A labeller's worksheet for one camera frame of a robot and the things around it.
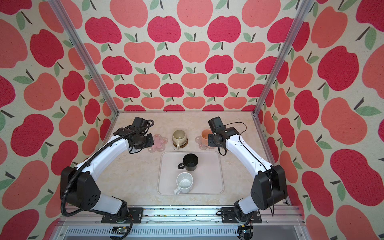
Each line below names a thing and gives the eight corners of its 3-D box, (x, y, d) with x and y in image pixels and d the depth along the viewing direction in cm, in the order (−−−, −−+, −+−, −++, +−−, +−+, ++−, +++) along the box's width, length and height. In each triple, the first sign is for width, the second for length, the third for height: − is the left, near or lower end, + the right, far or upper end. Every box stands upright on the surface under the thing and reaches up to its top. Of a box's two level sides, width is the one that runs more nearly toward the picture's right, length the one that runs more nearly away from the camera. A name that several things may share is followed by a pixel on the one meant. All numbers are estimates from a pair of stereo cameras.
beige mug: (172, 152, 100) (171, 145, 93) (174, 137, 108) (172, 129, 101) (185, 152, 100) (185, 145, 93) (186, 137, 108) (185, 129, 101)
